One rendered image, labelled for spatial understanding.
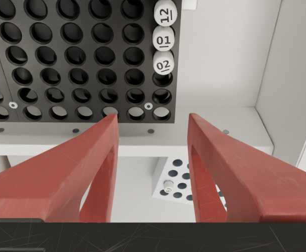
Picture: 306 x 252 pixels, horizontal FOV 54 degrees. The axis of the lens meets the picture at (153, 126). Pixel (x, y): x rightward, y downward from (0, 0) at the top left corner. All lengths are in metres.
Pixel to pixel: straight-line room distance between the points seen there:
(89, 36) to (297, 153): 0.15
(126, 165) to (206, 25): 0.25
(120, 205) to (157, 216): 0.07
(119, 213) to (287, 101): 0.36
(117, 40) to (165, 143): 0.09
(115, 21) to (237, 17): 0.11
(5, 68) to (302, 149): 0.20
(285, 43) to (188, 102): 0.10
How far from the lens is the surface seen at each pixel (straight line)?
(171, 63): 0.18
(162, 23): 0.17
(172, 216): 0.52
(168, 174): 0.40
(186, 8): 0.24
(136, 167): 0.44
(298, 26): 0.23
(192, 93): 0.28
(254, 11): 0.26
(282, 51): 0.25
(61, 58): 0.20
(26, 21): 0.20
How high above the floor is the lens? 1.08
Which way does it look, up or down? 54 degrees down
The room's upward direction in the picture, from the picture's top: 180 degrees counter-clockwise
